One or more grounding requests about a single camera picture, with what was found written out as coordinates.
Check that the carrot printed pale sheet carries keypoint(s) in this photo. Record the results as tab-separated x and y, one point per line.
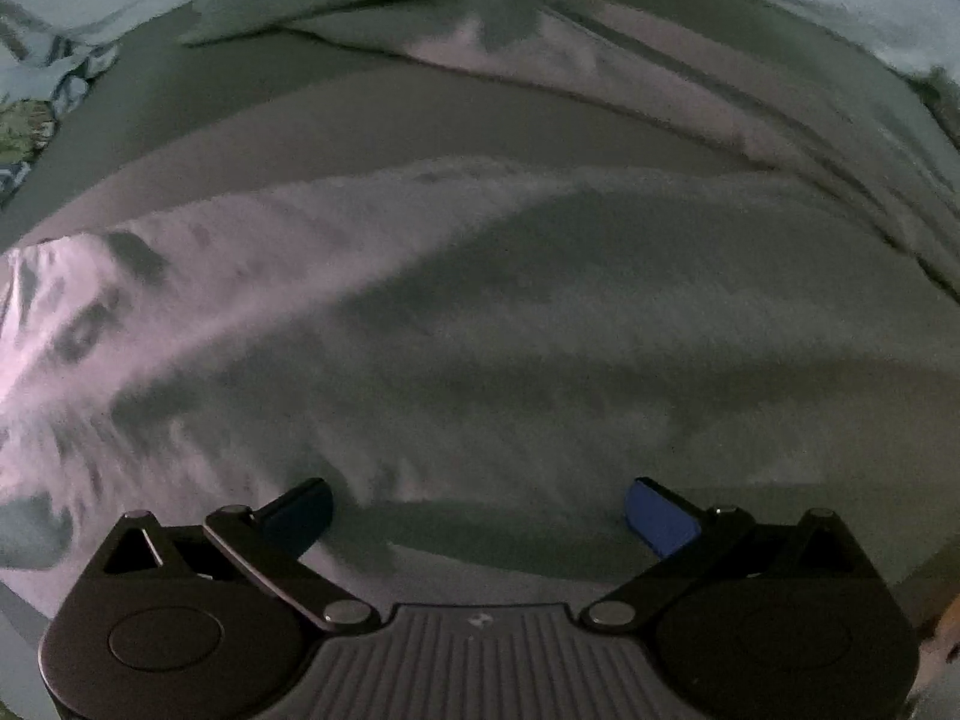
825	0

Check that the light blue striped cloth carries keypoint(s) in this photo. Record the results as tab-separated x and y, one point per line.
52	71

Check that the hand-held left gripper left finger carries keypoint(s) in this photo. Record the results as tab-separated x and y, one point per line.
300	514

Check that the grey cotton garment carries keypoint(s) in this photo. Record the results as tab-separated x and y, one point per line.
525	330

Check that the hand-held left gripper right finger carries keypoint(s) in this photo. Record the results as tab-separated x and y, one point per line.
660	517

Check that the green patterned cloth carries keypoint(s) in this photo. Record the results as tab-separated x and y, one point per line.
22	131

